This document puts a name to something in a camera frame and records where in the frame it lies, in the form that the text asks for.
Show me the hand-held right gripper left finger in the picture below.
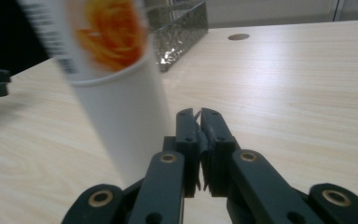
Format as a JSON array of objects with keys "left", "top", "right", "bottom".
[{"left": 162, "top": 107, "right": 201, "bottom": 199}]

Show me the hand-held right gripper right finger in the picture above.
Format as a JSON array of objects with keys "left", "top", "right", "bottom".
[{"left": 200, "top": 107, "right": 241, "bottom": 198}]

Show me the white cup with orange print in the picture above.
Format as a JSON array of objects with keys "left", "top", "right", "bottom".
[{"left": 17, "top": 0, "right": 176, "bottom": 189}]

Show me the hammered metal basket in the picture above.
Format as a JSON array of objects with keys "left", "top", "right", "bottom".
[{"left": 144, "top": 0, "right": 210, "bottom": 74}]

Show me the round brown table grommet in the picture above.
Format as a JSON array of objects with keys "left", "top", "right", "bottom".
[{"left": 227, "top": 33, "right": 251, "bottom": 42}]

